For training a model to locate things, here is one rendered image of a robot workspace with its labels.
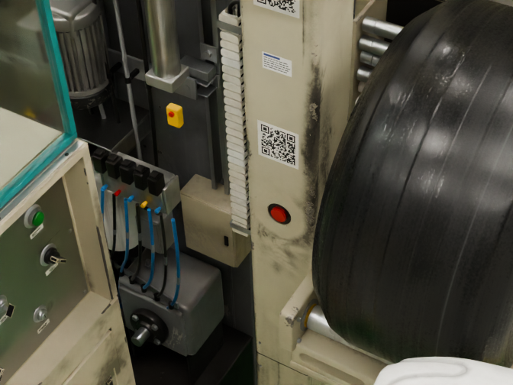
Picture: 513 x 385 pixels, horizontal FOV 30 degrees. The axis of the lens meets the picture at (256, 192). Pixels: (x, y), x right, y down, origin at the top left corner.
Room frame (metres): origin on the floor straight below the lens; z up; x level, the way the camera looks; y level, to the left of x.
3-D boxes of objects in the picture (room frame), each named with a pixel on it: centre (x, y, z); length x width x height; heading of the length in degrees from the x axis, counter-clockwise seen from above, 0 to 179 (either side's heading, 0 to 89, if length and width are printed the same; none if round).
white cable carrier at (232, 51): (1.22, 0.02, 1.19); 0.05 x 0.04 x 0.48; 148
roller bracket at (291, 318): (1.17, -0.15, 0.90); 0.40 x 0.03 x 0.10; 148
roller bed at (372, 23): (1.52, -0.31, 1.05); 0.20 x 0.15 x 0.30; 58
